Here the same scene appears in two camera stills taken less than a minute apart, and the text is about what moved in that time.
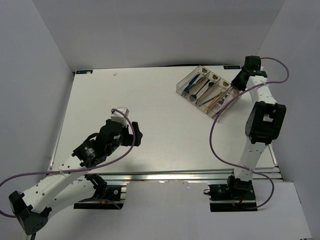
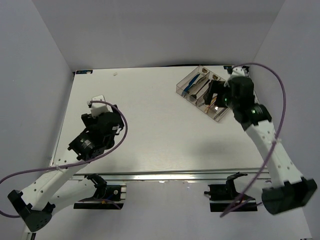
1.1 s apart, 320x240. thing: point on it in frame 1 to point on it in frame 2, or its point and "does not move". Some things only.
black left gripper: (138, 134) to (89, 121)
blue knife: (184, 92) does not move
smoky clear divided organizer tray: (208, 92) does not move
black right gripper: (234, 83) to (215, 87)
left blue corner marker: (84, 72) does not move
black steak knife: (199, 82) to (203, 86)
